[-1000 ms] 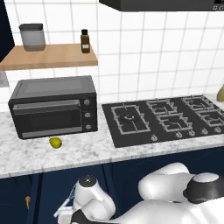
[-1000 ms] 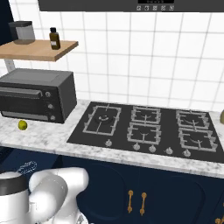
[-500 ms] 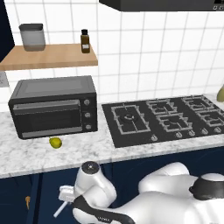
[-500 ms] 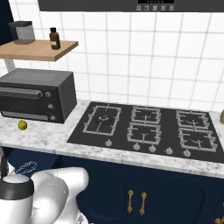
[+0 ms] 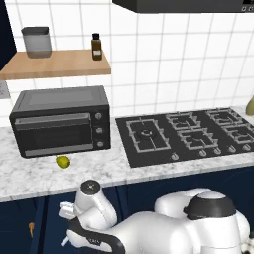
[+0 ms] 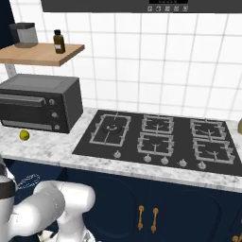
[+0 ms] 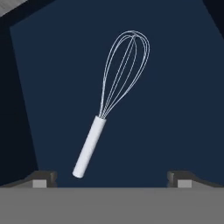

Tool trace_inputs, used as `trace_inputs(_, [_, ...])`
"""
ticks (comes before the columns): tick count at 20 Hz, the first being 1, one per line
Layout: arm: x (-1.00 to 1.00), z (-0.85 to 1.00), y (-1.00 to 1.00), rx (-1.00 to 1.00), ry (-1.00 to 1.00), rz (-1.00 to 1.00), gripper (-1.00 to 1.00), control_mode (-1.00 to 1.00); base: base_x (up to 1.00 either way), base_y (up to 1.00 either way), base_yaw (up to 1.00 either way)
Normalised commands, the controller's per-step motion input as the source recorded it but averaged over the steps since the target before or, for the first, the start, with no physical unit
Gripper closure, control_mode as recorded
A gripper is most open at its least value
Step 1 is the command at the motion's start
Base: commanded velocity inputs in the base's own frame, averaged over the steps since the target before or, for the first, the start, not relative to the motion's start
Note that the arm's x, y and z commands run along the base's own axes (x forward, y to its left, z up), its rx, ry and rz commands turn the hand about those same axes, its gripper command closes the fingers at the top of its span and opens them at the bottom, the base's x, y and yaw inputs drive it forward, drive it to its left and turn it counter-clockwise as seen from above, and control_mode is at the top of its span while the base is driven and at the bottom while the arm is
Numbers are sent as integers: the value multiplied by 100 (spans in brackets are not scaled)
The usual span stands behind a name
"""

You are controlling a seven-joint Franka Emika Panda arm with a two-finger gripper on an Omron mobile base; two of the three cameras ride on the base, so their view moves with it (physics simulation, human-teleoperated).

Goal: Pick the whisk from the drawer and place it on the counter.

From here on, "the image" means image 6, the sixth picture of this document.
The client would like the silver wire whisk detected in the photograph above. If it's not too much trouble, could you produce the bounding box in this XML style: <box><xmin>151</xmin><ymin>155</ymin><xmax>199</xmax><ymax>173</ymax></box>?
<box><xmin>16</xmin><ymin>174</ymin><xmax>43</xmax><ymax>192</ymax></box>

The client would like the white shelf bracket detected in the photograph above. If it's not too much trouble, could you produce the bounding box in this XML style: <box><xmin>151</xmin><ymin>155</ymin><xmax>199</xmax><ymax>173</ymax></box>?
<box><xmin>4</xmin><ymin>63</ymin><xmax>17</xmax><ymax>78</ymax></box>

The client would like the yellow-green lime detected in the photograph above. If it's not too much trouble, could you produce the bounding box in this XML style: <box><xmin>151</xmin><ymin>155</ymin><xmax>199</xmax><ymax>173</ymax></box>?
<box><xmin>19</xmin><ymin>129</ymin><xmax>31</xmax><ymax>142</ymax></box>

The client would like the navy cupboard door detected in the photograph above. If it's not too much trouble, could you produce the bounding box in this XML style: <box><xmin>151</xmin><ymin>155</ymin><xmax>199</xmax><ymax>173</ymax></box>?
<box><xmin>149</xmin><ymin>181</ymin><xmax>236</xmax><ymax>242</ymax></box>
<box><xmin>67</xmin><ymin>168</ymin><xmax>152</xmax><ymax>242</ymax></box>

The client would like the wooden wall shelf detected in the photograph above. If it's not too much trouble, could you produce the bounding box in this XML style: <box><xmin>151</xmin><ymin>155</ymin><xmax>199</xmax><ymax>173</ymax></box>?
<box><xmin>0</xmin><ymin>43</ymin><xmax>86</xmax><ymax>67</ymax></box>

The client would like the black range hood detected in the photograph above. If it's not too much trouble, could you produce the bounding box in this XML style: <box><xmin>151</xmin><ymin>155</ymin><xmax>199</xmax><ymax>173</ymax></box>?
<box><xmin>41</xmin><ymin>0</ymin><xmax>242</xmax><ymax>14</ymax></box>

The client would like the grey canister with black lid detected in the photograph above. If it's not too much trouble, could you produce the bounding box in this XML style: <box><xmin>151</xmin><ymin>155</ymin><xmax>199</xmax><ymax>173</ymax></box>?
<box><xmin>9</xmin><ymin>22</ymin><xmax>40</xmax><ymax>49</ymax></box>

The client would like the toaster oven door handle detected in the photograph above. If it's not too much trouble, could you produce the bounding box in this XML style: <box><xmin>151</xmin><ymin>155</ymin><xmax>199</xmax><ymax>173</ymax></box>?
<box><xmin>0</xmin><ymin>94</ymin><xmax>47</xmax><ymax>107</ymax></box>

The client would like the brown glass bottle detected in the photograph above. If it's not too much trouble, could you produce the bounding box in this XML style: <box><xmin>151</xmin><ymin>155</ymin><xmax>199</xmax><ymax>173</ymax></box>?
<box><xmin>52</xmin><ymin>28</ymin><xmax>67</xmax><ymax>55</ymax></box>

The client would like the navy open drawer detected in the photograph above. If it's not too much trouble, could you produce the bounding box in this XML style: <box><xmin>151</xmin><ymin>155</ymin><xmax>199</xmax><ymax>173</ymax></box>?
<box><xmin>2</xmin><ymin>158</ymin><xmax>69</xmax><ymax>210</ymax></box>

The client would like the black gas hob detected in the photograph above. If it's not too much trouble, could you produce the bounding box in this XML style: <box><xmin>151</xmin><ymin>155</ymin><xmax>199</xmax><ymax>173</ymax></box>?
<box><xmin>71</xmin><ymin>109</ymin><xmax>242</xmax><ymax>178</ymax></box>

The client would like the black toaster oven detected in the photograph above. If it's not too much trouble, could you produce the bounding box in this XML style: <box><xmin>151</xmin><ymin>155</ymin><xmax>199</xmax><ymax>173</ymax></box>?
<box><xmin>0</xmin><ymin>73</ymin><xmax>84</xmax><ymax>134</ymax></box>

